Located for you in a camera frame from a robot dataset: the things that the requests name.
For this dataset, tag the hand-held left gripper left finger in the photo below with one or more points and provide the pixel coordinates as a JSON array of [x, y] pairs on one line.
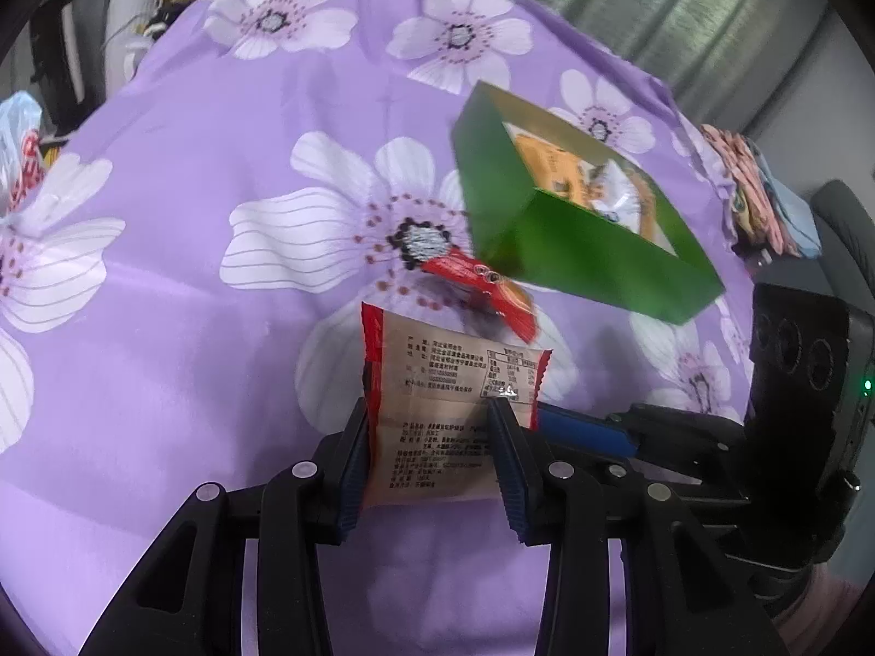
[[354, 478]]

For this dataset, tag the white red plastic bag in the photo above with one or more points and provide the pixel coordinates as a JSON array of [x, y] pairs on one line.
[[20, 143]]

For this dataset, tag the red white snack packet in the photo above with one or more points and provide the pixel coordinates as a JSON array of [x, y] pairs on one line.
[[437, 382]]

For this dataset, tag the small orange snack packet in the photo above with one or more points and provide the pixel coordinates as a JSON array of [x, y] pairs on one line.
[[653, 208]]

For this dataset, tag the purple floral bedsheet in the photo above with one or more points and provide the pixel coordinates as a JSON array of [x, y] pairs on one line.
[[205, 355]]

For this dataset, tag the grey green curtain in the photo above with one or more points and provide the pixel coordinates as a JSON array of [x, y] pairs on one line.
[[683, 27]]

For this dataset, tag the yellow white snack packet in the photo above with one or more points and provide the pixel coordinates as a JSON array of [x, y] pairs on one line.
[[619, 201]]

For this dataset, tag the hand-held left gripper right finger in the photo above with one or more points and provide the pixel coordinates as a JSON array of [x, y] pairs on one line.
[[513, 492]]

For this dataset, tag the green cardboard box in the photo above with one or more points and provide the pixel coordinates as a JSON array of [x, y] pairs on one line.
[[581, 259]]

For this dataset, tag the black white upright vacuum cleaner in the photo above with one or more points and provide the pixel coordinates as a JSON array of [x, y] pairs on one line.
[[61, 68]]

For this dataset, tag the grey upholstered chair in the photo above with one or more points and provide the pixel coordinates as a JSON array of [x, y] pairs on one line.
[[847, 232]]

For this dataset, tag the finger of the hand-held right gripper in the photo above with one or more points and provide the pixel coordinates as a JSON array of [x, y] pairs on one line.
[[724, 519], [588, 427]]

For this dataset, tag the person's right forearm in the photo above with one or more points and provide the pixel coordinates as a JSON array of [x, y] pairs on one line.
[[827, 608]]

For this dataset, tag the pile of patterned clothes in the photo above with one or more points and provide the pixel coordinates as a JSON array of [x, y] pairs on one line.
[[752, 184]]

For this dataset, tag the orange rice cracker packet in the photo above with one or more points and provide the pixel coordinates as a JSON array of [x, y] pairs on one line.
[[547, 157]]

